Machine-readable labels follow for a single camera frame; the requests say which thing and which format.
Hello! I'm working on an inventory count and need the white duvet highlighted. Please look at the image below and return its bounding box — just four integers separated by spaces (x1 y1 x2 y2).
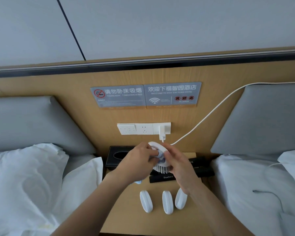
53 157 104 219

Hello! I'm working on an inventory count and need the black amenity box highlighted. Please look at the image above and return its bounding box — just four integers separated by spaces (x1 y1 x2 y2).
187 156 208 168
195 167 215 179

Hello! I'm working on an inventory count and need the black tissue box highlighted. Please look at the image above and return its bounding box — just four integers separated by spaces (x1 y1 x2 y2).
105 146 138 170

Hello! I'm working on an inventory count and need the grey welcome sign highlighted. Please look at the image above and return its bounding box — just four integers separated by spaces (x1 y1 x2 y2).
144 82 202 110

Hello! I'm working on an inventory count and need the large white pillow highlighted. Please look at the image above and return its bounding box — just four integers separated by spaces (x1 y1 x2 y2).
0 143 70 236

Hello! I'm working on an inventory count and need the grey no-smoking sign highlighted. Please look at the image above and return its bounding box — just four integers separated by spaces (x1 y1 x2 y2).
90 85 147 109

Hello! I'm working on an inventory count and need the person's left forearm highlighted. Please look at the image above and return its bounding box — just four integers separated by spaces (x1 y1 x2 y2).
50 170 138 236

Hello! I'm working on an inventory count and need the person's right hand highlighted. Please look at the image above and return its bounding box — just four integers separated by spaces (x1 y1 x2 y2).
158 143 202 195

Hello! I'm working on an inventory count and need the person's left hand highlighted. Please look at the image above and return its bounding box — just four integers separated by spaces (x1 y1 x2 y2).
112 142 160 186

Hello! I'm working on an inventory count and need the wooden nightstand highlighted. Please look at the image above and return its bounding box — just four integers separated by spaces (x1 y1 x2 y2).
98 152 212 236

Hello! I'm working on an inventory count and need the white round bristle brush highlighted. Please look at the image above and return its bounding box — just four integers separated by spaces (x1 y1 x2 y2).
147 141 174 175

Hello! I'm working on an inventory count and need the grey headboard cushion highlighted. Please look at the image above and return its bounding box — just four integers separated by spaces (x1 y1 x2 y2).
0 96 97 156
210 83 295 156

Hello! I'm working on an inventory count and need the person's right forearm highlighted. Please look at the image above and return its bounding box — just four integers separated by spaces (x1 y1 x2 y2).
179 179 256 236

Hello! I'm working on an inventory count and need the white wall outlet panel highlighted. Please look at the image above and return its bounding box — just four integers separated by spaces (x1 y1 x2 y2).
117 122 171 135

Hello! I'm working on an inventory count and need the white charger cable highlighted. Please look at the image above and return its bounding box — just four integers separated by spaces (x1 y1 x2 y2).
161 82 295 146

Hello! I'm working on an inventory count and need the black shoehorn box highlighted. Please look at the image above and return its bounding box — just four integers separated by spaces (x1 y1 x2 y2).
149 172 178 184

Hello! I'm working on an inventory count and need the wooden headboard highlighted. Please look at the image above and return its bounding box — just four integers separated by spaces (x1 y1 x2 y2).
0 48 295 156

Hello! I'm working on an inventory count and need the white oval plastic piece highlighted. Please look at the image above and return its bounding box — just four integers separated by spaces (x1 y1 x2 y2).
162 190 174 215
175 188 188 210
140 191 153 214

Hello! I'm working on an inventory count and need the white bed sheet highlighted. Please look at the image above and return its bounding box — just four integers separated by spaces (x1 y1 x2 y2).
210 153 295 236

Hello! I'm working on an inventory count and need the white charger plug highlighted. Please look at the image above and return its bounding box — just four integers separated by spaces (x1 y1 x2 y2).
159 124 167 143

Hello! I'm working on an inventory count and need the grey cable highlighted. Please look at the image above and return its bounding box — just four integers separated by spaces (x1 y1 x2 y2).
252 190 285 214

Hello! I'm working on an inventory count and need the small white pillow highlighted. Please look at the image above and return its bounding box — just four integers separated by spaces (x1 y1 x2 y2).
277 148 295 175

